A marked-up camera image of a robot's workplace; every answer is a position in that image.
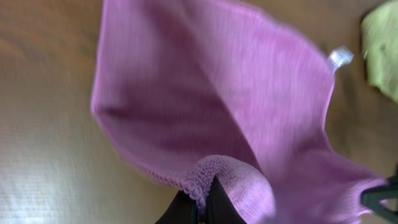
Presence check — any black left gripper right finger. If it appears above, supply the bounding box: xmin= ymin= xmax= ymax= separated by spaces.
xmin=206 ymin=176 xmax=246 ymax=224

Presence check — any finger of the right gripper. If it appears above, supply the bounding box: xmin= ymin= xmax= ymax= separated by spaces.
xmin=361 ymin=174 xmax=397 ymax=223

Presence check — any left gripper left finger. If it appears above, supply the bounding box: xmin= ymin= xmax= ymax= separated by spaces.
xmin=155 ymin=191 xmax=198 ymax=224

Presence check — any purple microfiber cloth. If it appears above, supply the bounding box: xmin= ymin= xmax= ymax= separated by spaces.
xmin=91 ymin=0 xmax=384 ymax=223

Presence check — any crumpled green cloth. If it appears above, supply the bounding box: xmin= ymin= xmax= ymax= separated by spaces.
xmin=361 ymin=1 xmax=397 ymax=102

